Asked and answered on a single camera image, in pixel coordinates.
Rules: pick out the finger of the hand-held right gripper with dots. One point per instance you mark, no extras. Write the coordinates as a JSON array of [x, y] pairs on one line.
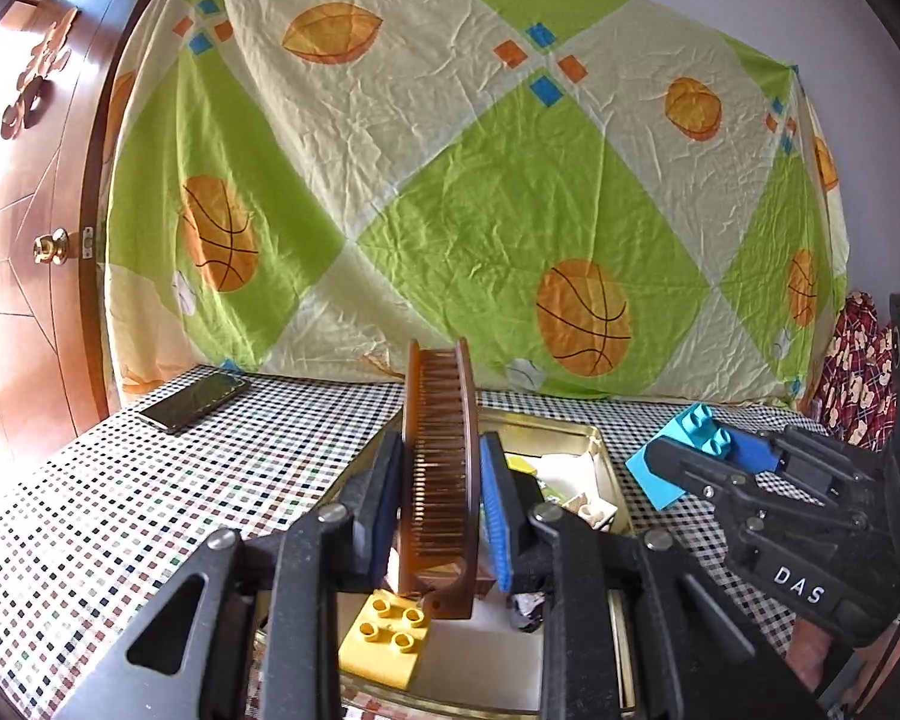
[[754, 456], [697, 480]]

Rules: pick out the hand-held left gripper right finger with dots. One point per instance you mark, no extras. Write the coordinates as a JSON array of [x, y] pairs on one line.
[[497, 525]]

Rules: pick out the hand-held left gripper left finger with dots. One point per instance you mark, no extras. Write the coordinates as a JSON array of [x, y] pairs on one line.
[[382, 525]]

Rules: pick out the blue building block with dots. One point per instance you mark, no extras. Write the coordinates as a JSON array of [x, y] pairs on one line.
[[690, 427]]

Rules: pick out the brown comb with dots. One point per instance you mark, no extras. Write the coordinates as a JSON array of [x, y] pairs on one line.
[[435, 465]]

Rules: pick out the gold tin box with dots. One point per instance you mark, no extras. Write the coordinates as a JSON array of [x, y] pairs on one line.
[[562, 435]]

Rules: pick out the yellow building block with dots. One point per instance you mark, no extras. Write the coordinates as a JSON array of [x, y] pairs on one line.
[[379, 652]]

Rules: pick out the person's right forearm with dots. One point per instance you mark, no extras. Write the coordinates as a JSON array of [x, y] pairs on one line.
[[814, 649]]

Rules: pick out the red patterned cloth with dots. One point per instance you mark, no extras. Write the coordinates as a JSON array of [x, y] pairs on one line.
[[859, 375]]

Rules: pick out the white paper liner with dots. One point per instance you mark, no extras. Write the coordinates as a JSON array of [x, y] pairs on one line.
[[495, 660]]

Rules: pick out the black smartphone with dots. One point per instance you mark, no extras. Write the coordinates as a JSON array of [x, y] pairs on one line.
[[195, 401]]

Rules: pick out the checkered tablecloth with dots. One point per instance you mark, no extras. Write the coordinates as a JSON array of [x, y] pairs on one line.
[[157, 502]]

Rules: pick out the basketball printed green bedsheet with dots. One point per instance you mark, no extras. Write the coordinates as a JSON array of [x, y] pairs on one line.
[[457, 165]]

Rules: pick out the brown wooden door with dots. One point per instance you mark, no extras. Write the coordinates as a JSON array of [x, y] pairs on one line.
[[15, 315]]

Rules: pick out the brass door knob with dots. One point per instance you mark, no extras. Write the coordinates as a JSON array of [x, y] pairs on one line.
[[51, 247]]

